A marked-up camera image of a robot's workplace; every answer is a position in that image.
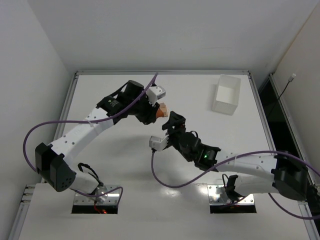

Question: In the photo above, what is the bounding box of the aluminium table frame rail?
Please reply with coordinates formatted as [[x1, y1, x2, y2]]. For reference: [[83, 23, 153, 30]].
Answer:
[[18, 70, 320, 240]]

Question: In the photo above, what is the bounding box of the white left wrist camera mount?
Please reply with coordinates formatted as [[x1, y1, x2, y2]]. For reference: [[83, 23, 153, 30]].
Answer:
[[145, 86, 166, 106]]

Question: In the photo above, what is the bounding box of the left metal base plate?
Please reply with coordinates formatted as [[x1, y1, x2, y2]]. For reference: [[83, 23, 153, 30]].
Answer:
[[73, 184, 123, 207]]

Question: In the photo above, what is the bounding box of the metal base plate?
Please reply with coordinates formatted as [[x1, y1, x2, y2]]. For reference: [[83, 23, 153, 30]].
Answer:
[[73, 184, 123, 207], [207, 184, 255, 207]]

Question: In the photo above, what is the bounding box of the white perforated box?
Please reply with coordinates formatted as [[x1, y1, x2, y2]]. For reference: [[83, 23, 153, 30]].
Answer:
[[211, 74, 241, 116]]

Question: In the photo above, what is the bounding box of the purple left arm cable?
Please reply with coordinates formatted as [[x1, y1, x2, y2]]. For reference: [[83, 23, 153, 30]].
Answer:
[[22, 72, 159, 201]]

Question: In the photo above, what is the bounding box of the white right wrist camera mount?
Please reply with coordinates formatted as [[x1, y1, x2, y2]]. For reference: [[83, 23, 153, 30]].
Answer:
[[149, 135, 169, 152]]

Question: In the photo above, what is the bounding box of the red wire under table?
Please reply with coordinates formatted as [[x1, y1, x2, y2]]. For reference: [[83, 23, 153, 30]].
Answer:
[[93, 202, 108, 215]]

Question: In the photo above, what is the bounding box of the long light wood block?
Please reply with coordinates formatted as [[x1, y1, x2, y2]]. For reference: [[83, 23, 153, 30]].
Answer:
[[162, 109, 170, 118]]

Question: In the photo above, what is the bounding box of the black cable with white plug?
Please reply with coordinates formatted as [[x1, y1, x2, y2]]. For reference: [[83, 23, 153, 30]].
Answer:
[[271, 73, 297, 111]]

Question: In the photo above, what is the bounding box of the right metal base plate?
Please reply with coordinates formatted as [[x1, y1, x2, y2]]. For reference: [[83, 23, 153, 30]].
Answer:
[[207, 184, 255, 207]]

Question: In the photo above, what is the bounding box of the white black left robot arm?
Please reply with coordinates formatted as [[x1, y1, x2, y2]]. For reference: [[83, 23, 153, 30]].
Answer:
[[35, 80, 166, 201]]

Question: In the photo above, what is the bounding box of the red-brown triangle wood block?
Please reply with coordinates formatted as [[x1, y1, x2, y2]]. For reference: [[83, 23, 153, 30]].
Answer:
[[155, 108, 166, 119]]

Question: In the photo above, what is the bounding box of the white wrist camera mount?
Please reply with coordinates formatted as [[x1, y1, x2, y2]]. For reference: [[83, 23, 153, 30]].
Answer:
[[149, 135, 169, 152], [145, 86, 166, 106]]

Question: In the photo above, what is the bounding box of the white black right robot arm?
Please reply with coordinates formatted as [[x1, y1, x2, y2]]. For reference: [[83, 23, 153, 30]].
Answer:
[[162, 111, 308, 201]]

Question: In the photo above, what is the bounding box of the short light wood block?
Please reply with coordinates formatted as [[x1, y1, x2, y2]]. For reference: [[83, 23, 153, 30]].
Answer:
[[159, 102, 168, 112]]

